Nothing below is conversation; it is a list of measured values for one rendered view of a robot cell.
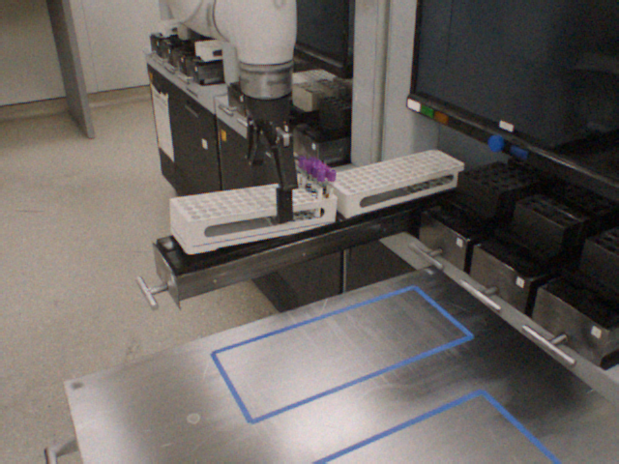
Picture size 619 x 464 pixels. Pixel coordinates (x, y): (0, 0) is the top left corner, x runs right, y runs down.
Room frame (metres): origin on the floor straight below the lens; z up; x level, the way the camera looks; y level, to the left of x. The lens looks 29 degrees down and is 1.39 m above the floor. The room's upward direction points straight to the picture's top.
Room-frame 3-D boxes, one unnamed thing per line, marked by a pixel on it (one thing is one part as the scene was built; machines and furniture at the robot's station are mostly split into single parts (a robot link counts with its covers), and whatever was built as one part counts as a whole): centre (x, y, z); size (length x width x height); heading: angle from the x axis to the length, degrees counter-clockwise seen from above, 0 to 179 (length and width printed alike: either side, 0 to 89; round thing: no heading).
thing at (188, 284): (1.08, 0.00, 0.78); 0.73 x 0.14 x 0.09; 120
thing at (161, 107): (2.68, 0.72, 0.43); 0.27 x 0.02 x 0.36; 30
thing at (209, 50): (2.36, 0.31, 0.83); 0.30 x 0.10 x 0.06; 120
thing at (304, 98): (1.69, 0.04, 0.85); 0.12 x 0.02 x 0.06; 31
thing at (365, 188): (1.17, -0.16, 0.83); 0.30 x 0.10 x 0.06; 120
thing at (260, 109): (1.03, 0.09, 1.03); 0.08 x 0.07 x 0.09; 30
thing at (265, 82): (1.03, 0.09, 1.10); 0.09 x 0.09 x 0.06
